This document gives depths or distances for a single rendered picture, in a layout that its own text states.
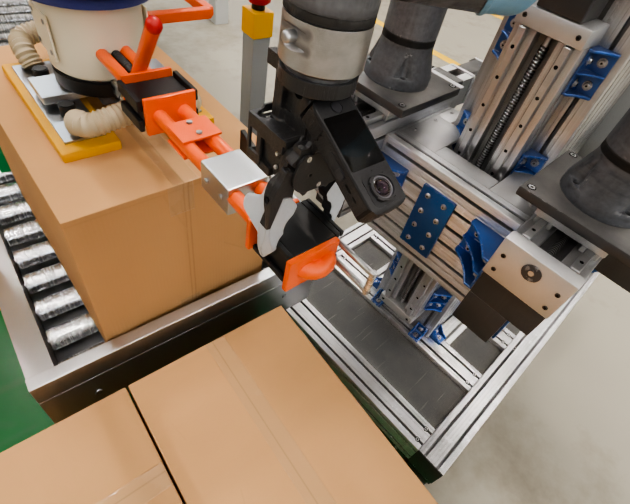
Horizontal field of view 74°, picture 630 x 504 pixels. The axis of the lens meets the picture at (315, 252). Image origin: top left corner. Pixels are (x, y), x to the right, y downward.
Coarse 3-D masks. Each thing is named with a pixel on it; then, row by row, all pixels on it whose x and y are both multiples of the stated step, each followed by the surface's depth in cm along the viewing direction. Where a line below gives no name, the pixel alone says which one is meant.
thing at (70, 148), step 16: (16, 64) 85; (48, 64) 86; (16, 80) 81; (32, 96) 78; (32, 112) 76; (48, 112) 76; (64, 112) 74; (48, 128) 73; (64, 128) 73; (64, 144) 71; (80, 144) 72; (96, 144) 73; (112, 144) 74; (64, 160) 70
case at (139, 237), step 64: (0, 64) 87; (0, 128) 78; (128, 128) 80; (64, 192) 66; (128, 192) 69; (192, 192) 75; (64, 256) 83; (128, 256) 76; (192, 256) 88; (256, 256) 104; (128, 320) 88
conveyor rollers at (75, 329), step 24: (0, 0) 194; (24, 0) 199; (0, 24) 179; (0, 192) 117; (0, 216) 112; (24, 216) 116; (24, 240) 111; (24, 264) 105; (72, 288) 100; (48, 312) 97; (48, 336) 92; (72, 336) 94
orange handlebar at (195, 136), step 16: (192, 0) 93; (160, 16) 85; (176, 16) 87; (192, 16) 89; (208, 16) 91; (128, 48) 72; (112, 64) 68; (160, 112) 61; (192, 112) 63; (176, 128) 59; (192, 128) 59; (208, 128) 60; (176, 144) 59; (192, 144) 58; (208, 144) 60; (224, 144) 59; (192, 160) 57; (240, 192) 53; (256, 192) 55; (240, 208) 52; (304, 272) 47; (320, 272) 47
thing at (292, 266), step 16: (304, 208) 51; (288, 224) 48; (304, 224) 49; (320, 224) 49; (256, 240) 51; (288, 240) 47; (304, 240) 47; (320, 240) 48; (336, 240) 48; (272, 256) 49; (288, 256) 45; (304, 256) 46; (320, 256) 48; (288, 272) 45; (288, 288) 48
